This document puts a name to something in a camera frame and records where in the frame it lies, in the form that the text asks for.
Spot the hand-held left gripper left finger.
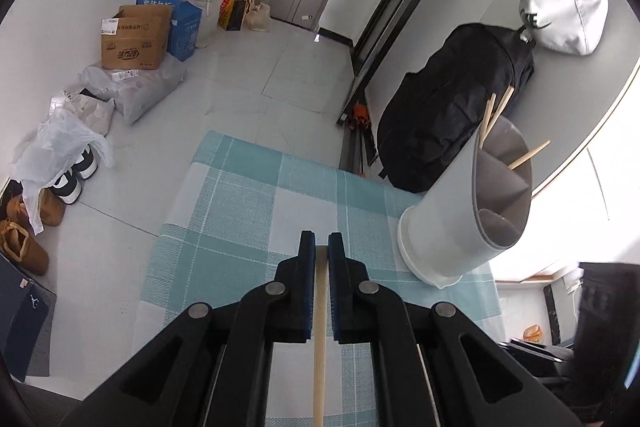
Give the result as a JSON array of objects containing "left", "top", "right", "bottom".
[{"left": 57, "top": 231, "right": 317, "bottom": 427}]

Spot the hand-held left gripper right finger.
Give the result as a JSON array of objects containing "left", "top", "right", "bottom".
[{"left": 327, "top": 232, "right": 583, "bottom": 427}]

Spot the light bamboo chopstick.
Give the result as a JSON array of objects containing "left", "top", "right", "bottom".
[{"left": 312, "top": 246, "right": 328, "bottom": 427}]

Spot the white utensil holder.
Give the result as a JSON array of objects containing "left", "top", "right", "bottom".
[{"left": 397, "top": 114, "right": 533, "bottom": 289}]

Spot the pile of wooden chopsticks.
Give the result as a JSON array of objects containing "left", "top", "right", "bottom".
[{"left": 477, "top": 84, "right": 551, "bottom": 171}]

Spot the white shoulder bag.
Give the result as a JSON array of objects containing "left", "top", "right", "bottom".
[{"left": 506, "top": 0, "right": 610, "bottom": 56}]

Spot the teal checked tablecloth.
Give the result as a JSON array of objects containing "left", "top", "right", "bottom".
[{"left": 135, "top": 130, "right": 506, "bottom": 427}]

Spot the small orange item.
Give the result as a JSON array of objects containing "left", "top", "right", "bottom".
[{"left": 349, "top": 104, "right": 371, "bottom": 130}]

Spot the black backpack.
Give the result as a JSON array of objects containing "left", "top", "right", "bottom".
[{"left": 376, "top": 23, "right": 536, "bottom": 194}]

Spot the black and white sneaker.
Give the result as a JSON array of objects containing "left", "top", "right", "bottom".
[
  {"left": 52, "top": 169, "right": 83, "bottom": 205},
  {"left": 75, "top": 144, "right": 98, "bottom": 180}
]

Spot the large grey parcel bag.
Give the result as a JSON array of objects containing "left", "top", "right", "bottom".
[{"left": 80, "top": 57, "right": 187, "bottom": 126}]

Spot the brown boot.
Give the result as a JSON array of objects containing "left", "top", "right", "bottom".
[
  {"left": 0, "top": 219, "right": 50, "bottom": 276},
  {"left": 7, "top": 189, "right": 66, "bottom": 228}
]

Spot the beige tote bag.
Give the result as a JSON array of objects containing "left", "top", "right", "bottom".
[{"left": 243, "top": 0, "right": 272, "bottom": 32}]

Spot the small white parcel bag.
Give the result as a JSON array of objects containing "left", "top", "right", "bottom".
[{"left": 50, "top": 89, "right": 116, "bottom": 138}]

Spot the blue cardboard box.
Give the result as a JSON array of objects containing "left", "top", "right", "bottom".
[{"left": 136, "top": 0, "right": 203, "bottom": 62}]

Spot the white plastic container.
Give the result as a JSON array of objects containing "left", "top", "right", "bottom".
[{"left": 197, "top": 0, "right": 221, "bottom": 48}]

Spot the yellow and red bag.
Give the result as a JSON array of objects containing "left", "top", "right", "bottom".
[{"left": 218, "top": 0, "right": 251, "bottom": 31}]

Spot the dark blue shoe box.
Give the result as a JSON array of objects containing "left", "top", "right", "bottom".
[{"left": 0, "top": 254, "right": 57, "bottom": 383}]

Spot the white plastic bag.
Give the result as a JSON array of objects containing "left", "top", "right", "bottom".
[{"left": 15, "top": 107, "right": 115, "bottom": 235}]

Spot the brown cardboard box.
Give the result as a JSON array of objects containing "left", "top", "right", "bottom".
[{"left": 101, "top": 4, "right": 173, "bottom": 70}]

